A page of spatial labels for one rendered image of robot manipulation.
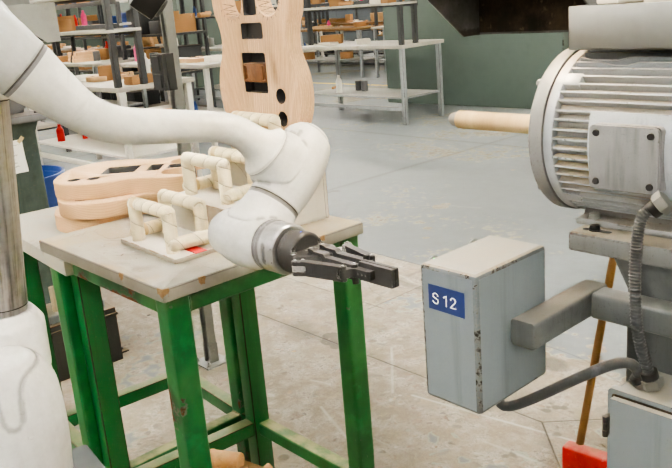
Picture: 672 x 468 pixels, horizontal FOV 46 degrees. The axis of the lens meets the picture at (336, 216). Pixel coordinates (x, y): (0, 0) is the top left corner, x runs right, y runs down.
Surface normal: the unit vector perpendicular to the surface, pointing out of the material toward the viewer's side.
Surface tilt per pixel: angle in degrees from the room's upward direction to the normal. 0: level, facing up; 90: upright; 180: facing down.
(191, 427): 90
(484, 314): 90
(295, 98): 90
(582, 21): 90
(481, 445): 0
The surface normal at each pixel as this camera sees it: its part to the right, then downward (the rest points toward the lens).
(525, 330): -0.73, 0.24
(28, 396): 0.69, -0.22
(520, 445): -0.08, -0.96
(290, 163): 0.44, -0.02
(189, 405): 0.68, 0.14
